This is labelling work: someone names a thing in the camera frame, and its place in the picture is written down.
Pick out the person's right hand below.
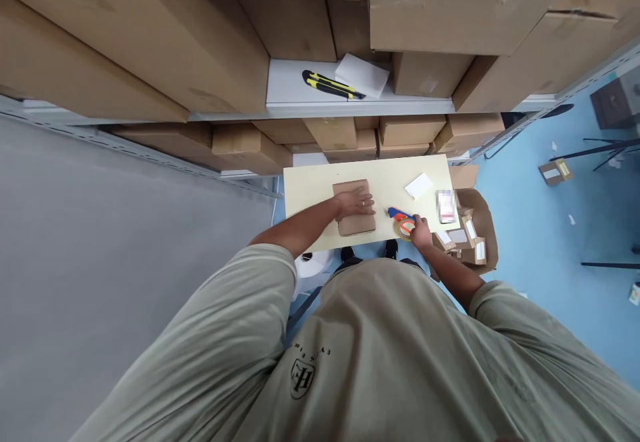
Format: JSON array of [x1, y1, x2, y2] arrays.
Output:
[[409, 215, 434, 251]]

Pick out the person's left hand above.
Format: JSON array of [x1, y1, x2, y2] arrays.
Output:
[[335, 191, 377, 222]]

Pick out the blue red tape dispenser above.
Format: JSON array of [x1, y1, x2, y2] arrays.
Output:
[[387, 206, 419, 241]]

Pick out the small brown cardboard box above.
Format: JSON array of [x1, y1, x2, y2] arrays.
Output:
[[332, 179, 377, 237]]

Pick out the white flat packet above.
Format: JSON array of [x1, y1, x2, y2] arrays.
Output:
[[435, 189, 458, 225]]

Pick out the white card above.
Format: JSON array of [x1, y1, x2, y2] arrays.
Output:
[[404, 172, 434, 199]]

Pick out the person's legs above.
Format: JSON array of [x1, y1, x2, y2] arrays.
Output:
[[327, 239, 429, 277]]

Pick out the open carton of labelled parcels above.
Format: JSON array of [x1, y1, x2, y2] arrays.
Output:
[[431, 163, 499, 277]]

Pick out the white paper roll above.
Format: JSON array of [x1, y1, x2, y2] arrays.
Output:
[[293, 251, 335, 282]]

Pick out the yellow black utility knife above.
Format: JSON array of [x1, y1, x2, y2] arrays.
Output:
[[301, 69, 367, 101]]

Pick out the stack of white paper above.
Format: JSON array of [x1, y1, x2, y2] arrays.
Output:
[[333, 53, 391, 99]]

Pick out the small labelled cardboard box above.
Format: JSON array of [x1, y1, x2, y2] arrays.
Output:
[[538, 157, 575, 187]]

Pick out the person's body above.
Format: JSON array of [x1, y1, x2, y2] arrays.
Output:
[[69, 241, 640, 442]]

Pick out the dark square box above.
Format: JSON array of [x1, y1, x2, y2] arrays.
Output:
[[589, 77, 640, 131]]

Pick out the metal shelf rack with cartons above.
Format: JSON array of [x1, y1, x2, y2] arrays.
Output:
[[0, 0, 640, 199]]

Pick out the black metal frame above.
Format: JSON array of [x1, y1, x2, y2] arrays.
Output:
[[579, 135, 640, 269]]

